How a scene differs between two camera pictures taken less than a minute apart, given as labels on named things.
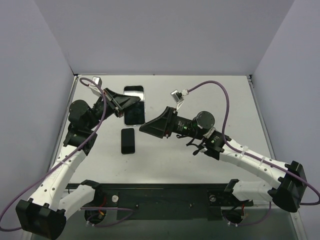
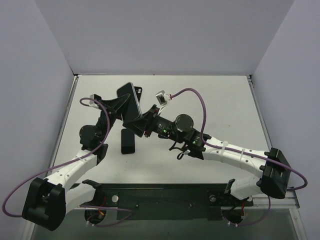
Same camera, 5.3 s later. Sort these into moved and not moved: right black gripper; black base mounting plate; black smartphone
Moved: right black gripper
Not moved: black base mounting plate; black smartphone
